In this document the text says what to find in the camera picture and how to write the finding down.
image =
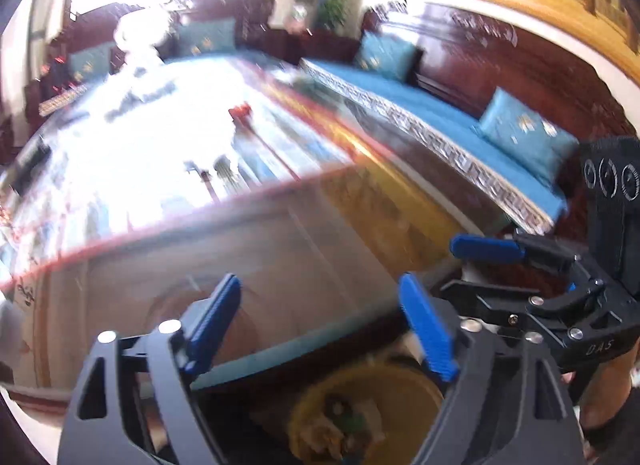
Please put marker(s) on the yellow trash bin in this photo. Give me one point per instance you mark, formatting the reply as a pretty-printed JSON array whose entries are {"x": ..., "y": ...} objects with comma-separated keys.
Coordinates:
[{"x": 369, "y": 413}]

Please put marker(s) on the person's hand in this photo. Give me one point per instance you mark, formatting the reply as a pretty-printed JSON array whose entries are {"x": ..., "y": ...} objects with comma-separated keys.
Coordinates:
[{"x": 608, "y": 390}]

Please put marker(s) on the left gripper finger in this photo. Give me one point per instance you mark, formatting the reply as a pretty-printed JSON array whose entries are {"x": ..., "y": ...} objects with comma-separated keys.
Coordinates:
[
  {"x": 495, "y": 248},
  {"x": 494, "y": 304}
]

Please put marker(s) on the black camera module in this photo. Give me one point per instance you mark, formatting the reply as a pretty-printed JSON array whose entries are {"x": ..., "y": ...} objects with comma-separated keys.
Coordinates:
[{"x": 610, "y": 168}]

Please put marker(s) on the red crumpled wrapper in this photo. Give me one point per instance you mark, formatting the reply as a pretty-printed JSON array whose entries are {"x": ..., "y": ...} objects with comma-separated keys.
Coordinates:
[{"x": 241, "y": 114}]

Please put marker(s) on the blue embroidered cushion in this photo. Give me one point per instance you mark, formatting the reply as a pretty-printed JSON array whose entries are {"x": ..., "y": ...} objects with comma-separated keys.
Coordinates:
[
  {"x": 526, "y": 136},
  {"x": 386, "y": 55}
]

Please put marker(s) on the dark wood rear sofa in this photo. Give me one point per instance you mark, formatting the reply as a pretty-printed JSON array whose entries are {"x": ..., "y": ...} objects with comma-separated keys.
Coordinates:
[{"x": 94, "y": 44}]

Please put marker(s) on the teal rear cushion right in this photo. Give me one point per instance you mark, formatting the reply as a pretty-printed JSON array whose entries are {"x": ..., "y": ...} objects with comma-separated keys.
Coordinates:
[{"x": 206, "y": 37}]

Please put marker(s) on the blue embroidered cushion far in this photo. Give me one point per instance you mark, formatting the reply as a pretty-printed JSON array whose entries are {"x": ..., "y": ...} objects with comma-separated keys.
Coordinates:
[{"x": 386, "y": 55}]

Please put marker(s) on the potted green plant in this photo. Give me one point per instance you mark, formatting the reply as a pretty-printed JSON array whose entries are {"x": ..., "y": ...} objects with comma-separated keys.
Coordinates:
[{"x": 332, "y": 15}]

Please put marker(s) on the teal rear cushion left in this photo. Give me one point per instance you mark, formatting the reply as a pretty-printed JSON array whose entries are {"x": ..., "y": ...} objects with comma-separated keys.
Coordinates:
[{"x": 91, "y": 63}]

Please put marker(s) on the dark wood long sofa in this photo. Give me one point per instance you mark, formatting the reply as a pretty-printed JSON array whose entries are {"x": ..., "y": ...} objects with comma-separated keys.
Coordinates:
[{"x": 462, "y": 58}]

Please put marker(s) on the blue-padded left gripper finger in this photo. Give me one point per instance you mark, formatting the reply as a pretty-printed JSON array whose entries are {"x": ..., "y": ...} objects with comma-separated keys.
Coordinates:
[
  {"x": 105, "y": 422},
  {"x": 506, "y": 403}
]

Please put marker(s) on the teal cushion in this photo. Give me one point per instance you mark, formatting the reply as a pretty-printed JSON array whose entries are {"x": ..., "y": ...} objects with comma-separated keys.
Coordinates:
[
  {"x": 206, "y": 37},
  {"x": 91, "y": 63}
]

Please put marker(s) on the blue embroidered cushion near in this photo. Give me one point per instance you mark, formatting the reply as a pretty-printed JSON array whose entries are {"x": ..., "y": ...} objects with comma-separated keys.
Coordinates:
[{"x": 526, "y": 136}]

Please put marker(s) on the white robot toy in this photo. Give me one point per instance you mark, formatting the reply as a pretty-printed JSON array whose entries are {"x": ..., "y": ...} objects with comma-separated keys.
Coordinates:
[{"x": 139, "y": 33}]

